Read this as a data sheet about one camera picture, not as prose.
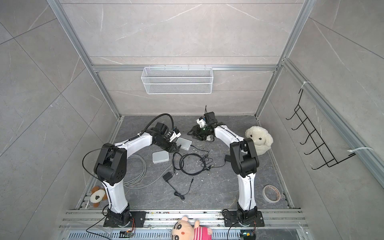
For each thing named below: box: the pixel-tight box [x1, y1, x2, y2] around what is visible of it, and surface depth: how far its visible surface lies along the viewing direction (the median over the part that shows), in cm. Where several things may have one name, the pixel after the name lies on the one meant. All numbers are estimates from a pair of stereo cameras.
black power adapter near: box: [162, 171, 194, 200], surface depth 87 cm
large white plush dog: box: [245, 126, 274, 156], surface depth 87 cm
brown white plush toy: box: [90, 186, 108, 208], surface depth 81 cm
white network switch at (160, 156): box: [152, 150, 170, 164], surface depth 96 cm
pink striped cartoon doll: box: [171, 216, 213, 240], surface depth 66 cm
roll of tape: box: [262, 184, 281, 203], surface depth 83 cm
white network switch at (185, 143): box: [176, 137, 192, 151], surface depth 103 cm
